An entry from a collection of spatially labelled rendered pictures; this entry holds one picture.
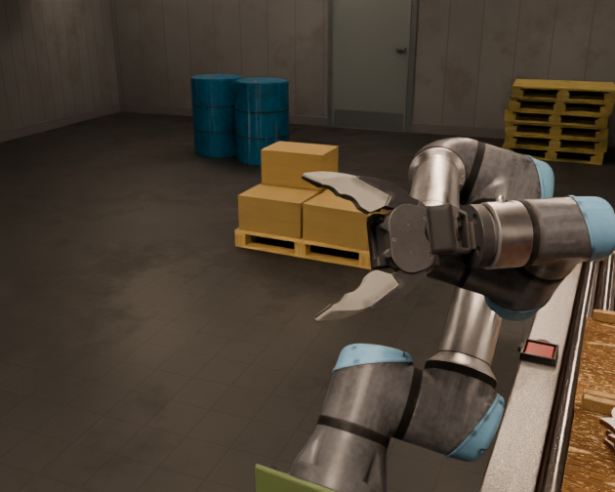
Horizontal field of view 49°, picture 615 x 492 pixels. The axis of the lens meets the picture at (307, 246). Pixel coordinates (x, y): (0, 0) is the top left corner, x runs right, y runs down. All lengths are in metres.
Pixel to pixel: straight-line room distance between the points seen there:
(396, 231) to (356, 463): 0.43
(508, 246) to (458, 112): 8.03
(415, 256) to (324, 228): 3.74
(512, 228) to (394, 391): 0.40
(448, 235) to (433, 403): 0.47
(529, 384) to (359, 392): 0.56
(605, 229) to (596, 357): 0.84
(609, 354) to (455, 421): 0.66
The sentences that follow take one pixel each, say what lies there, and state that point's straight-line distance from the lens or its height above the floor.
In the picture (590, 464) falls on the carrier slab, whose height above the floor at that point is 0.94.
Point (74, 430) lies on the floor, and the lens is 3.02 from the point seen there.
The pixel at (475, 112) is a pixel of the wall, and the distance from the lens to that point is 8.73.
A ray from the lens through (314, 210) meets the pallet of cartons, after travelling 4.43.
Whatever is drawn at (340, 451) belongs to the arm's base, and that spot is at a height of 1.06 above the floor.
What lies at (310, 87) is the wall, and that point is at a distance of 9.23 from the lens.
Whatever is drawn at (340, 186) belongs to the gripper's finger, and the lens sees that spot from 0.70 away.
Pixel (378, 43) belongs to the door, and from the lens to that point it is 8.84.
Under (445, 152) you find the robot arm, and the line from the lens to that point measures 1.15.
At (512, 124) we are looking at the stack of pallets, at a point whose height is 0.35.
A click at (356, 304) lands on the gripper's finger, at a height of 1.39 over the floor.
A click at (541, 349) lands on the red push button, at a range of 1.63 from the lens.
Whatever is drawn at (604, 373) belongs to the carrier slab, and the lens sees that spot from 1.57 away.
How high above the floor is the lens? 1.69
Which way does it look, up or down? 21 degrees down
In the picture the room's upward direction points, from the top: straight up
